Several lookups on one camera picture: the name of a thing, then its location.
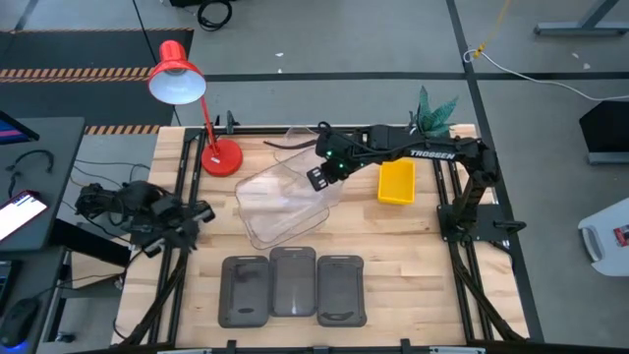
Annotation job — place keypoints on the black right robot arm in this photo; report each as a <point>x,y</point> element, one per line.
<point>457,147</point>

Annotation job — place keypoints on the tablet with lit screen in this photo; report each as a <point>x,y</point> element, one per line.
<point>19,214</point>

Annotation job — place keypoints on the green artificial plant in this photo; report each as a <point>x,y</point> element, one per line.
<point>432,115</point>

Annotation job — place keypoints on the black computer mouse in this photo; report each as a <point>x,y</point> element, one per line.
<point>17,322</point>

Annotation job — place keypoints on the red desk lamp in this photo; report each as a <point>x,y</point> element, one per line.
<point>174,59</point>

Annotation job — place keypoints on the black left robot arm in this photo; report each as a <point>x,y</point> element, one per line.
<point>123,201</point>

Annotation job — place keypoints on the dark grey side desk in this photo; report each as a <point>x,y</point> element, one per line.
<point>59,147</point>

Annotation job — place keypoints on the black hazard-striped floor mat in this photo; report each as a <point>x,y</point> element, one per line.
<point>74,49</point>

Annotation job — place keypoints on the smoky grey plastic basket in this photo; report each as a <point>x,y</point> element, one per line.
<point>244,295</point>
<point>341,290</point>
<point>293,282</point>

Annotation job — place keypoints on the black floor box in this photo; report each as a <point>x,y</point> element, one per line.
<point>609,128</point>

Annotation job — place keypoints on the black table clamp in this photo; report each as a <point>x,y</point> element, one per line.
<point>231,346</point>
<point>231,123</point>
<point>406,345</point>

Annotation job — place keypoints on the black aluminium table frame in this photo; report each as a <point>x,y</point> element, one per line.
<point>260,130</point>

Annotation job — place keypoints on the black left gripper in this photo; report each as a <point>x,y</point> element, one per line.
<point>177,214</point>

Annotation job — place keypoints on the grey desk foot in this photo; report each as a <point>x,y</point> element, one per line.
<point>580,28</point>

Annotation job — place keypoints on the yellow plastic bin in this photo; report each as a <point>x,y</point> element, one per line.
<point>395,182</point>

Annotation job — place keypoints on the white plastic object red label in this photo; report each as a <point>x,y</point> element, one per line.
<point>609,246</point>

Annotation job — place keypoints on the black monitor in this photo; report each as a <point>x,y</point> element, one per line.
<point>12,133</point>

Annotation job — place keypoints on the clear plastic basket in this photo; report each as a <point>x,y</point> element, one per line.
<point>280,211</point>
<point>295,152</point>

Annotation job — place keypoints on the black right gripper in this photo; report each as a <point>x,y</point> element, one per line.
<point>339,157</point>

